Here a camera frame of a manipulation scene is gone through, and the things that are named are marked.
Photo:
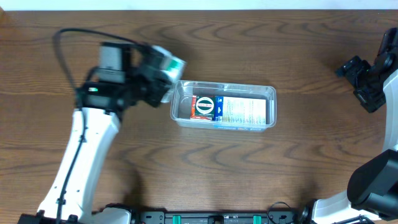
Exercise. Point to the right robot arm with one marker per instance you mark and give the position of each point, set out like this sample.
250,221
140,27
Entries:
371,193

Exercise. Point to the black mounting rail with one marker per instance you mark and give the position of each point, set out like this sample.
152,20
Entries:
275,214

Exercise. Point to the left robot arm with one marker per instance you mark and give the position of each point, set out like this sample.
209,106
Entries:
126,74

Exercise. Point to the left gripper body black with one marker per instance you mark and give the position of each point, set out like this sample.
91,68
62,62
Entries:
156,86

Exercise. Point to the red white medicine box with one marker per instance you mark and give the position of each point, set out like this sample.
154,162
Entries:
192,109

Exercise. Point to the dark green square box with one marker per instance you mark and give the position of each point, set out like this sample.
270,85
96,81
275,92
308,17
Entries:
205,105

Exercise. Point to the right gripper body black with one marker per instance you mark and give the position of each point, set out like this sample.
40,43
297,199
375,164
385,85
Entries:
360,79

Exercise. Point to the white green medicine box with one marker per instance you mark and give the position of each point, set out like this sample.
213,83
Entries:
173,67

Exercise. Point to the blue fever patch box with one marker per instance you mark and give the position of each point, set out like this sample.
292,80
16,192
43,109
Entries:
240,110

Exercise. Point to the clear plastic container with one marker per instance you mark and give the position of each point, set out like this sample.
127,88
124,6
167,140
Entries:
193,104

